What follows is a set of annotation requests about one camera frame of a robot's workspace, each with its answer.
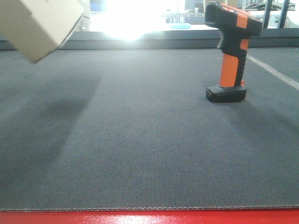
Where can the orange black barcode scanner gun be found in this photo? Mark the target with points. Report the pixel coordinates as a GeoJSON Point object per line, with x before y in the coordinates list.
{"type": "Point", "coordinates": [236, 27]}

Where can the brown cardboard package box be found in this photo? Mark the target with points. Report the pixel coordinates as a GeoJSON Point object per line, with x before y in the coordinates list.
{"type": "Point", "coordinates": [38, 27]}

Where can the dark grey conveyor belt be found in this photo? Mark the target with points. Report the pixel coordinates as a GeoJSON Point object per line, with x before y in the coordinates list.
{"type": "Point", "coordinates": [133, 129]}

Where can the blue tray in background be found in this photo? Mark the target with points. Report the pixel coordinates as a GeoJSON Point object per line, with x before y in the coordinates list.
{"type": "Point", "coordinates": [180, 26]}

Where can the stacked cardboard boxes background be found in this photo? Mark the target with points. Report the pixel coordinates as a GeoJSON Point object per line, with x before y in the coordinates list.
{"type": "Point", "coordinates": [84, 24]}

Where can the red table edge rail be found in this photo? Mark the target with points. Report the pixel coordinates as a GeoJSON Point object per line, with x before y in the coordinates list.
{"type": "Point", "coordinates": [268, 216]}

